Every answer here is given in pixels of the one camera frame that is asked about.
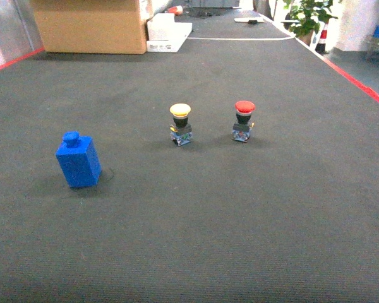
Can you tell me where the yellow mushroom push button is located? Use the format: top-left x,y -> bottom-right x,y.
169,103 -> 193,146

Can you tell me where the red mushroom push button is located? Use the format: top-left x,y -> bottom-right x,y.
232,100 -> 256,143

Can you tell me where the green potted plant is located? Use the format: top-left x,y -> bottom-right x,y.
284,0 -> 337,46

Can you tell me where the large cardboard box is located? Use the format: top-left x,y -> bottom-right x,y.
30,0 -> 153,54

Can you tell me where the white flat box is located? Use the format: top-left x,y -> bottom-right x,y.
147,13 -> 193,53

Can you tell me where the red white traffic cone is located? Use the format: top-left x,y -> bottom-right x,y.
315,23 -> 328,54

